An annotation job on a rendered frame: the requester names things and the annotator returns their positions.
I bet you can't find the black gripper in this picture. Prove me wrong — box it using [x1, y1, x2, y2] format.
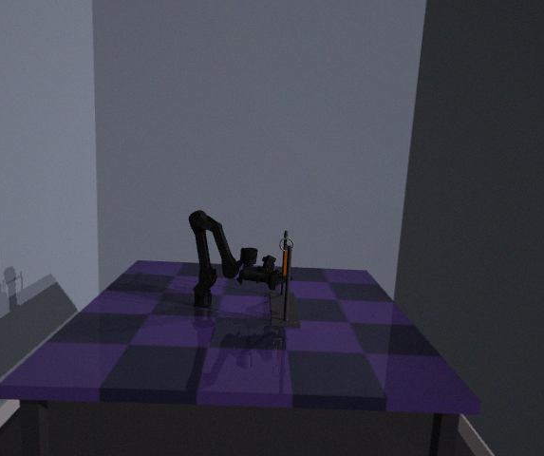
[253, 264, 286, 290]

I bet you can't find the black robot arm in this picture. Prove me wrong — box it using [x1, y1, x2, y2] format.
[189, 210, 276, 308]

